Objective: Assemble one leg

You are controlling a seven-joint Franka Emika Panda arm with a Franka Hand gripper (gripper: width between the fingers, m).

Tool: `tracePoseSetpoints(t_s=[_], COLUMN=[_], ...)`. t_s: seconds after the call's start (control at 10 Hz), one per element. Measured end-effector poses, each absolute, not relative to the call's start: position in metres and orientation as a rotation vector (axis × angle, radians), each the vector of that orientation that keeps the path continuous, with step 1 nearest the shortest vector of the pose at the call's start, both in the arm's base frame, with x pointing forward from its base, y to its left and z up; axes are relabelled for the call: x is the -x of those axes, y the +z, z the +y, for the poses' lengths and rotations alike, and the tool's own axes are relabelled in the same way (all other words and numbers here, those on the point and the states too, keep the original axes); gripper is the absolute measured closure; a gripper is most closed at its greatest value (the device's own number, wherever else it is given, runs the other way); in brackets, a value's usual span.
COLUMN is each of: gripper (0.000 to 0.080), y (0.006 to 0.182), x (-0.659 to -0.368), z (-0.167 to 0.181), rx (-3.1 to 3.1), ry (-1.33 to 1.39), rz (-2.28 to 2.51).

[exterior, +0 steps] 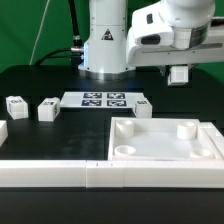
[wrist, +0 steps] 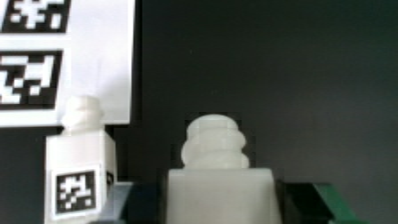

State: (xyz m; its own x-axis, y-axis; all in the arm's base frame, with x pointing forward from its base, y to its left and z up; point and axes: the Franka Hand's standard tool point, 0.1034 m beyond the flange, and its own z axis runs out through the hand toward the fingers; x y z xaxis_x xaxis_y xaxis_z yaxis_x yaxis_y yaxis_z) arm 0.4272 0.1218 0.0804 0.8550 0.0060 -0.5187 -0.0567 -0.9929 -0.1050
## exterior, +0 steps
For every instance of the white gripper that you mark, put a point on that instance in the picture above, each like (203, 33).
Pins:
(211, 50)

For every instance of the white square tabletop part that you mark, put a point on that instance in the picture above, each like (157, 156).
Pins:
(159, 139)

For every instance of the white right fence rail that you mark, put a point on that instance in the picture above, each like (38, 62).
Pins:
(216, 137)

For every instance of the white fence rail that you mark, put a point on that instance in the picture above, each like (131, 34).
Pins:
(216, 137)
(3, 131)
(118, 174)

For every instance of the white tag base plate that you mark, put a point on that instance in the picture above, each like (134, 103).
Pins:
(100, 99)

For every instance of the white left fence rail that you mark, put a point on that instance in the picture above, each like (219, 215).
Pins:
(3, 131)

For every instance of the white front fence rail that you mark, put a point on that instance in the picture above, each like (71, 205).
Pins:
(118, 174)

